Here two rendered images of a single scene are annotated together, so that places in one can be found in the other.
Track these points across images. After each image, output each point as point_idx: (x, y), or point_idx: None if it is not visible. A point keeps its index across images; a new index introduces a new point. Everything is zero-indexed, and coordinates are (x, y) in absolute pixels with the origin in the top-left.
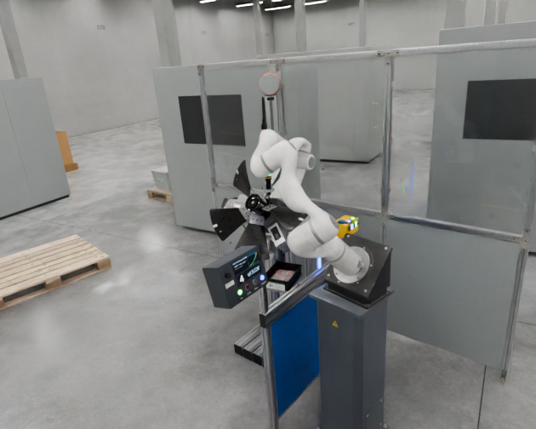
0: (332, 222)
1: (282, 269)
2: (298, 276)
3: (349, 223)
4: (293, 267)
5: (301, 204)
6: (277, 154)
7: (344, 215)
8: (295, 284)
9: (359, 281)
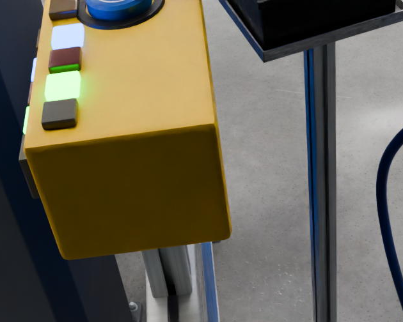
0: None
1: (364, 9)
2: (245, 14)
3: (43, 22)
4: (301, 9)
5: None
6: None
7: (199, 98)
8: (223, 6)
9: None
